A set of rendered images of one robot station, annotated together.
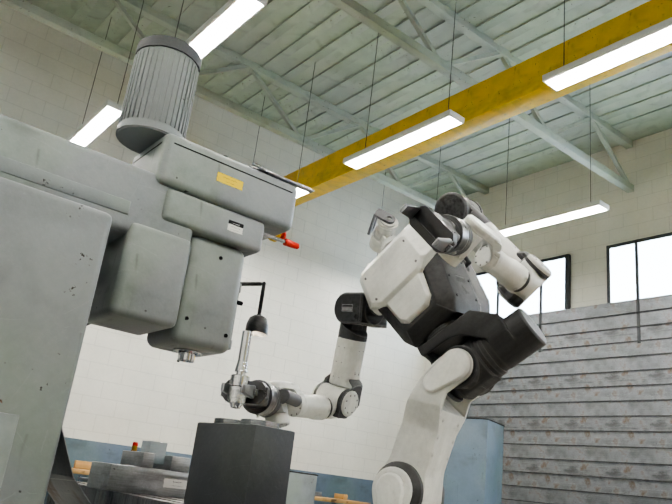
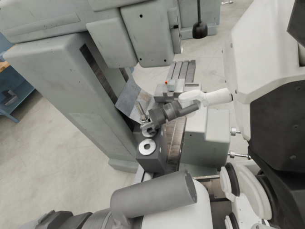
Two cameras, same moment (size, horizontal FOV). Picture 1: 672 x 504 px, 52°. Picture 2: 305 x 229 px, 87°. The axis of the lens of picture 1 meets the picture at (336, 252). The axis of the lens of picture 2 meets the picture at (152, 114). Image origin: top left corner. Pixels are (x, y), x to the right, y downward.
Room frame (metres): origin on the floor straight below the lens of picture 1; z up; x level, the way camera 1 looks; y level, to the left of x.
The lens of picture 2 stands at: (1.54, -0.33, 1.81)
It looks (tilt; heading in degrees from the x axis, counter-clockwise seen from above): 47 degrees down; 69
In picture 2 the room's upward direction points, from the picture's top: 22 degrees counter-clockwise
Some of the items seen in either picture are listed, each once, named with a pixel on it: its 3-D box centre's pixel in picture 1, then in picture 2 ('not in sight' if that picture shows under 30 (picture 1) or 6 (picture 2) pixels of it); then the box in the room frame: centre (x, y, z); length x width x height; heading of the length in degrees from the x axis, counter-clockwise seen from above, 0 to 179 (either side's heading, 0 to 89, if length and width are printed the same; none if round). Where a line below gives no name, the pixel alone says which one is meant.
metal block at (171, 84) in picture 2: (153, 452); (172, 85); (2.08, 0.46, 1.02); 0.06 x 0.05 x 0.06; 37
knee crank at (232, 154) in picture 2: not in sight; (243, 155); (2.21, -0.11, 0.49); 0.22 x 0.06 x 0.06; 127
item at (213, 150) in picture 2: not in sight; (183, 139); (2.02, 0.38, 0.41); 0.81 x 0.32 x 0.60; 127
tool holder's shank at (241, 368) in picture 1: (243, 353); (140, 110); (1.70, 0.20, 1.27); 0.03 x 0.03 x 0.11
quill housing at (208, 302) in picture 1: (196, 298); (152, 31); (2.00, 0.40, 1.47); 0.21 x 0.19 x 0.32; 37
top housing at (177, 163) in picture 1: (213, 193); not in sight; (1.99, 0.41, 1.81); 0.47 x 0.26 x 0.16; 127
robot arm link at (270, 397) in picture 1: (253, 396); (162, 115); (1.78, 0.16, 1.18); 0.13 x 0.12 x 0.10; 70
